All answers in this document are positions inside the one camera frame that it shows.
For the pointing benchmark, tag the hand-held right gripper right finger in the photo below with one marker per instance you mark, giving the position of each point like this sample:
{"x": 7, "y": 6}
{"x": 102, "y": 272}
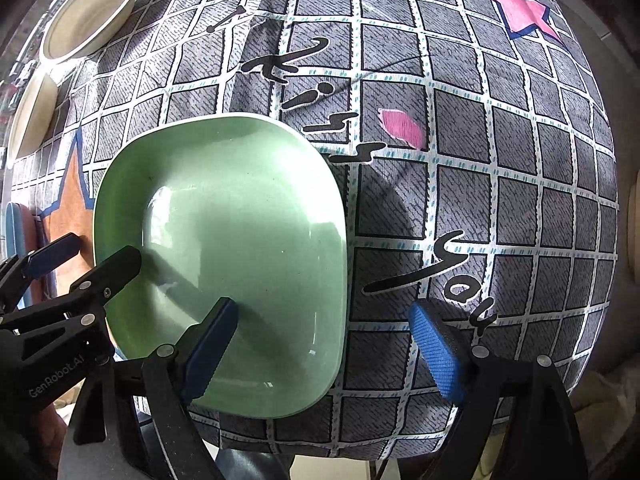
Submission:
{"x": 435, "y": 350}

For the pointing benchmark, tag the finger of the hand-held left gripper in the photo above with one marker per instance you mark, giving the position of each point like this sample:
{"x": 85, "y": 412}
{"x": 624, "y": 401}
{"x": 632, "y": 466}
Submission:
{"x": 117, "y": 267}
{"x": 52, "y": 255}

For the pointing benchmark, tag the white round plate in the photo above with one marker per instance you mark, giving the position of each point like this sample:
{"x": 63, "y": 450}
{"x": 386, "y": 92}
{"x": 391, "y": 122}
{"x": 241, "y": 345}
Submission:
{"x": 32, "y": 115}

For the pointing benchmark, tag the person's blue jeans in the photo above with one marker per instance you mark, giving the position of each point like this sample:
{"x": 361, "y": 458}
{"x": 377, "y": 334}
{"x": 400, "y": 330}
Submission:
{"x": 250, "y": 465}

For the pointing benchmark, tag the white round bowl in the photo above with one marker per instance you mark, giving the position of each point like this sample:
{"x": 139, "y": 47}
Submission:
{"x": 85, "y": 15}

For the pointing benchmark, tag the green square plate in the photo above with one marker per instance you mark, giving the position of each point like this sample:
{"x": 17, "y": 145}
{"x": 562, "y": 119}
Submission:
{"x": 240, "y": 220}

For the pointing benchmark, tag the blue rimmed plate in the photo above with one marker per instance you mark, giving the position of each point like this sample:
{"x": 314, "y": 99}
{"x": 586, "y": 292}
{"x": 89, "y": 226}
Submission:
{"x": 12, "y": 230}

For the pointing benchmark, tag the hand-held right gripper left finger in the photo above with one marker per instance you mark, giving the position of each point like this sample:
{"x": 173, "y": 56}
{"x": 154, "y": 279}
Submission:
{"x": 210, "y": 355}

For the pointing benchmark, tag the grey checked star tablecloth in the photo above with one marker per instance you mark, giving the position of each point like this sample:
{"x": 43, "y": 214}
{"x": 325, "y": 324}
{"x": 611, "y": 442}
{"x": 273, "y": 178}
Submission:
{"x": 450, "y": 160}

